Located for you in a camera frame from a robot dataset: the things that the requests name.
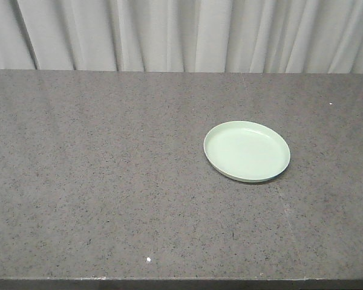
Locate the light green round plate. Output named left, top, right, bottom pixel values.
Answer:
left=203, top=121, right=290, bottom=183

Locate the white pleated curtain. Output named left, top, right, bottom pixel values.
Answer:
left=0, top=1, right=363, bottom=73

